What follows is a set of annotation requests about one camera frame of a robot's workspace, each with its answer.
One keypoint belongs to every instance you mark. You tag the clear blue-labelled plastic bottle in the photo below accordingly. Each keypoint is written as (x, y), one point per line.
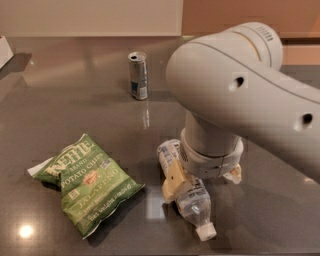
(195, 204)

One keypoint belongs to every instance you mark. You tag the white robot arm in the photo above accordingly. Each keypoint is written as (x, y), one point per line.
(232, 88)

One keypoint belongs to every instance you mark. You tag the white object at left edge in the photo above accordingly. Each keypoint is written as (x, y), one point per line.
(5, 51)

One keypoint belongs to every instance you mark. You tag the silver blue drink can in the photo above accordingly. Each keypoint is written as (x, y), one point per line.
(138, 75)

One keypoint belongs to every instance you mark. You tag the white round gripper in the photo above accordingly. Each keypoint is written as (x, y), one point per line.
(210, 165)

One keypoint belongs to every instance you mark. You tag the green Kettle chips bag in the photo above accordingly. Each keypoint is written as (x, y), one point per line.
(92, 184)

